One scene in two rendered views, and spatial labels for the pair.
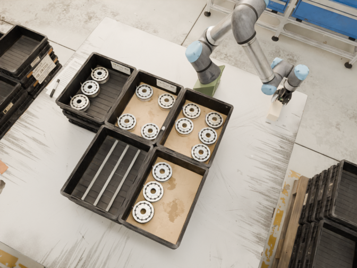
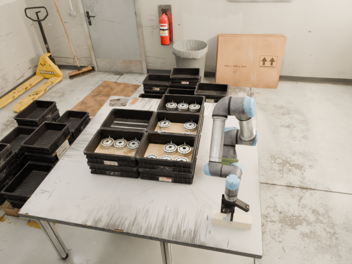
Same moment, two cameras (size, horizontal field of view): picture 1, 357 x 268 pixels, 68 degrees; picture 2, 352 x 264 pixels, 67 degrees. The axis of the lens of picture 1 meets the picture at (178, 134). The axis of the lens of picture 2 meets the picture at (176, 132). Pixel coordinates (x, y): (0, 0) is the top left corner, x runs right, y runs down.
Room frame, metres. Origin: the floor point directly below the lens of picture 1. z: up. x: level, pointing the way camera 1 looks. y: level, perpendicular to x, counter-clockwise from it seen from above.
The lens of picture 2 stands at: (0.62, -1.55, 2.18)
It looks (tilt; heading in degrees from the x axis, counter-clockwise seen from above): 37 degrees down; 86
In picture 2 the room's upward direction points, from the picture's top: 3 degrees counter-clockwise
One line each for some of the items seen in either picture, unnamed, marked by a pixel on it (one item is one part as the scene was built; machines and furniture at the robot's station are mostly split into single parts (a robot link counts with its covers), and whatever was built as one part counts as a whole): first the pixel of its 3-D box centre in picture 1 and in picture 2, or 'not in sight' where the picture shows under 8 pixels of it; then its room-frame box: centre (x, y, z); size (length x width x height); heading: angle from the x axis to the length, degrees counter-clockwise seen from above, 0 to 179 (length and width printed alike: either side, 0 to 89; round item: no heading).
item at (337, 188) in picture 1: (339, 202); not in sight; (0.50, -1.17, 0.37); 0.40 x 0.30 x 0.45; 162
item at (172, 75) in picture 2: not in sight; (185, 87); (1.05, 1.81, 0.37); 0.42 x 0.34 x 0.46; 162
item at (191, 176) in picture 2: not in sight; (168, 163); (0.67, -0.09, 0.76); 0.40 x 0.30 x 0.12; 163
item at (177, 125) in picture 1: (184, 125); (169, 147); (0.69, -0.03, 0.86); 0.10 x 0.10 x 0.01
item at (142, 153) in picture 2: (195, 130); (168, 152); (0.67, -0.09, 0.87); 0.40 x 0.30 x 0.11; 163
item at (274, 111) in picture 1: (277, 103); (231, 219); (1.01, -0.62, 0.73); 0.24 x 0.06 x 0.06; 162
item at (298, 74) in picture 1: (297, 75); (232, 185); (0.99, -0.61, 1.04); 0.09 x 0.08 x 0.11; 64
